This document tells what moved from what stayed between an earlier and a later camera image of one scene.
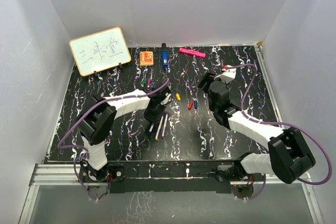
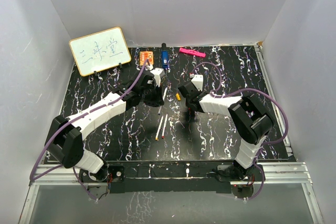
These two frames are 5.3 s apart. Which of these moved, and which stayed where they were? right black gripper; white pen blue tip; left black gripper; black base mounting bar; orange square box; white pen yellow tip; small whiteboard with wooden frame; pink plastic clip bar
Moved: left black gripper; right black gripper; white pen blue tip
Stayed: black base mounting bar; small whiteboard with wooden frame; pink plastic clip bar; orange square box; white pen yellow tip
